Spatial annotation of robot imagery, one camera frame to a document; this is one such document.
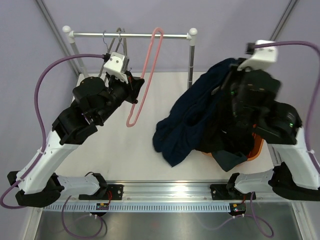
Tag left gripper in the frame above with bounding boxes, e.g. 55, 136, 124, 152
95, 70, 144, 124

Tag pink clothes hanger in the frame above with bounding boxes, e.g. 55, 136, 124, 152
126, 26, 165, 128

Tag black shorts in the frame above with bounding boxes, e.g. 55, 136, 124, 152
192, 74, 261, 155

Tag grey clothes hanger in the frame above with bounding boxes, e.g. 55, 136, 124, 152
98, 29, 121, 78
115, 37, 128, 56

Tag navy blue shorts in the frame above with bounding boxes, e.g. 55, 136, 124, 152
152, 58, 237, 167

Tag dark teal shorts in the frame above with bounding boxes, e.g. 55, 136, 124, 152
211, 150, 248, 172

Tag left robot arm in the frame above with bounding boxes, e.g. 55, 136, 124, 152
7, 71, 145, 208

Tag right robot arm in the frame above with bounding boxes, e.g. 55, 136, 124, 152
218, 58, 320, 202

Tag orange plastic laundry basket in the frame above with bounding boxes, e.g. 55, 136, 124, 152
196, 125, 264, 161

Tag metal clothes rack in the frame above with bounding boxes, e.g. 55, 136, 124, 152
62, 25, 198, 89

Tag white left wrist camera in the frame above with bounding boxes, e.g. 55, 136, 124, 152
103, 52, 130, 84

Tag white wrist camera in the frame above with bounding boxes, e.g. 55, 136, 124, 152
103, 52, 130, 84
237, 40, 278, 71

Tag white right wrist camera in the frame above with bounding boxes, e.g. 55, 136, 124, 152
237, 40, 278, 71

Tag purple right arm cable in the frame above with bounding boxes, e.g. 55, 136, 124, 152
252, 40, 320, 176

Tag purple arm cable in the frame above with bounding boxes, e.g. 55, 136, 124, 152
252, 40, 320, 176
0, 53, 108, 209

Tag aluminium mounting rail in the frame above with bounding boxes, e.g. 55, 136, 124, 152
32, 181, 305, 202

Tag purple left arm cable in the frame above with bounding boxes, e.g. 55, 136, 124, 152
0, 53, 108, 209

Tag white slotted cable duct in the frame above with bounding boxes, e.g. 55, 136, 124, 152
44, 202, 231, 213

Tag purple left floor cable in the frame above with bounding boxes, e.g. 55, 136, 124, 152
61, 194, 108, 238

